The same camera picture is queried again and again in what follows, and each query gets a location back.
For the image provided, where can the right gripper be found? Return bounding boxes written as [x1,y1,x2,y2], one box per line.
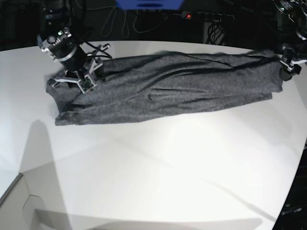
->
[51,46,107,93]

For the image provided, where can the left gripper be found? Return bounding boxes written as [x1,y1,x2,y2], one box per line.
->
[280,44,307,81]

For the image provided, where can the grey t-shirt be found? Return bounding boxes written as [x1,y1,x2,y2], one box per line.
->
[46,50,283,126]

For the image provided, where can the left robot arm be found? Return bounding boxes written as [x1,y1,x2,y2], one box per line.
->
[273,0,307,81]

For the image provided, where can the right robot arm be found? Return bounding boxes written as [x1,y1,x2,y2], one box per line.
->
[37,0,112,93]

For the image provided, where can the blue box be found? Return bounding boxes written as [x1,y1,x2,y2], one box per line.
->
[116,0,184,10]

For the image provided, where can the black power strip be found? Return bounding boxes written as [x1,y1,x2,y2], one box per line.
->
[181,11,235,22]

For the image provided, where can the white chair at table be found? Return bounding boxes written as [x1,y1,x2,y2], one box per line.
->
[0,174,72,230]

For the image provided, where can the grey hanging cable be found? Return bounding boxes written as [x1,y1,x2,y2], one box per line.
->
[100,7,168,38]

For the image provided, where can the black cable bundle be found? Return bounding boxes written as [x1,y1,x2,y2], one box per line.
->
[203,21,226,46]

